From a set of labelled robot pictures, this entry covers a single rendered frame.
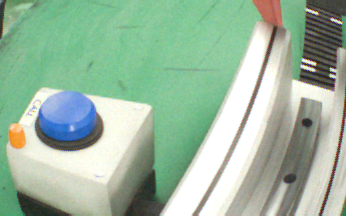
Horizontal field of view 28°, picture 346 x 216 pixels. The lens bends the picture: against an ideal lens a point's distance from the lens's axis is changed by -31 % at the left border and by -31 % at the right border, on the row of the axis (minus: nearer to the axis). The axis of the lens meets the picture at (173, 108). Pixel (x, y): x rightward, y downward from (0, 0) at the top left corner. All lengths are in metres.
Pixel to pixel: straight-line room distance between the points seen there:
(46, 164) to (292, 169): 0.14
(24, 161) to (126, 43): 0.26
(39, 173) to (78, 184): 0.03
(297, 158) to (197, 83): 0.20
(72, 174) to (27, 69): 0.25
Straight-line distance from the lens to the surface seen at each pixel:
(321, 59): 0.65
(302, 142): 0.46
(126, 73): 0.63
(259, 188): 0.44
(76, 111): 0.45
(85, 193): 0.43
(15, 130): 0.45
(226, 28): 0.71
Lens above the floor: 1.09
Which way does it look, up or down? 31 degrees down
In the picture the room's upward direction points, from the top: straight up
